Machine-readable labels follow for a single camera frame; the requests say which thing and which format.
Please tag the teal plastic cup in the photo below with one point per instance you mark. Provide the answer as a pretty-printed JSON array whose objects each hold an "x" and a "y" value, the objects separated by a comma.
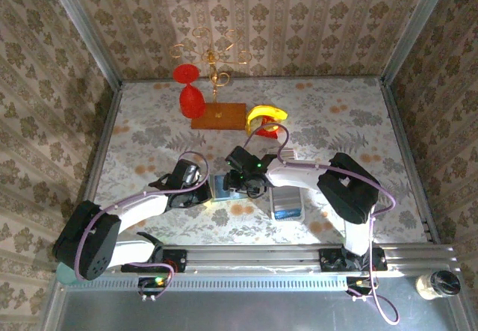
[{"x": 64, "y": 275}]

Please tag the green card holder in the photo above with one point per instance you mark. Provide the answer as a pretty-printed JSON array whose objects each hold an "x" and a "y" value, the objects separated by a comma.
[{"x": 213, "y": 187}]

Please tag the red snack bag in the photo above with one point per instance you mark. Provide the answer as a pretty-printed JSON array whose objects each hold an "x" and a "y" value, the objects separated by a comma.
[{"x": 267, "y": 133}]

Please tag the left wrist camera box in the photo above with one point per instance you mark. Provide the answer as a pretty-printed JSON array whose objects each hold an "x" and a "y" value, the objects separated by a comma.
[{"x": 193, "y": 173}]

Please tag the gold stand with wooden base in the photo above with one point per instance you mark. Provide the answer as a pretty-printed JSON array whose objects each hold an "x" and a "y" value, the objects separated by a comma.
[{"x": 224, "y": 116}]

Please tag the aluminium frame post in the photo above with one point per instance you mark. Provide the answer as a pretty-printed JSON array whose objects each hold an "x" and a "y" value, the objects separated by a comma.
[
  {"x": 415, "y": 28},
  {"x": 83, "y": 28}
]

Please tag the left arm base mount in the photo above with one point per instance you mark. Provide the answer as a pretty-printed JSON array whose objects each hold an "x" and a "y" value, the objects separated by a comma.
[{"x": 177, "y": 262}]

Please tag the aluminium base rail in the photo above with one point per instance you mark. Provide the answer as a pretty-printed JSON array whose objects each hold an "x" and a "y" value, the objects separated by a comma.
[{"x": 254, "y": 258}]

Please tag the bright blue credit card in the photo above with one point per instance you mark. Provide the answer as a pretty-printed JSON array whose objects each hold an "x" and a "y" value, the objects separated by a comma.
[{"x": 287, "y": 217}]

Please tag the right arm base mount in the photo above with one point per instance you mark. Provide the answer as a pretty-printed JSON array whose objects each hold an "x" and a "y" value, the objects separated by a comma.
[{"x": 328, "y": 260}]

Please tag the grey metal sheet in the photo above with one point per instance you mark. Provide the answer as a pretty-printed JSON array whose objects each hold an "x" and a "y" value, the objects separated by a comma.
[{"x": 242, "y": 312}]

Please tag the floral table cover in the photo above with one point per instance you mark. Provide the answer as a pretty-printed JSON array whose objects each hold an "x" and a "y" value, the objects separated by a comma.
[{"x": 328, "y": 95}]

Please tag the glass jar with black lid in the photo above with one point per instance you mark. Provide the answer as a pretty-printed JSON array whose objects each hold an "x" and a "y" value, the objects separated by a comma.
[{"x": 437, "y": 284}]

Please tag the black controller board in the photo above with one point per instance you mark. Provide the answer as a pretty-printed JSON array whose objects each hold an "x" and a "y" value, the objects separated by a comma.
[
  {"x": 358, "y": 283},
  {"x": 149, "y": 282}
]

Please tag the red wine glass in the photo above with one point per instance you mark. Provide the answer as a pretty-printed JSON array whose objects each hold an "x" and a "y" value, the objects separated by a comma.
[{"x": 192, "y": 103}]

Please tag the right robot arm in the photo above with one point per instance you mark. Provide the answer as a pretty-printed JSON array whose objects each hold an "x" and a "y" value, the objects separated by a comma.
[{"x": 347, "y": 189}]

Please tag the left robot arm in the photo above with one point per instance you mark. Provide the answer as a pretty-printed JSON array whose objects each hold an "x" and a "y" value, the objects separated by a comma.
[{"x": 134, "y": 211}]

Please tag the yellow banana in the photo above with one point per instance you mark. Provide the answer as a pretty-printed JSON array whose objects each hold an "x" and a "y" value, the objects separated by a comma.
[{"x": 261, "y": 112}]

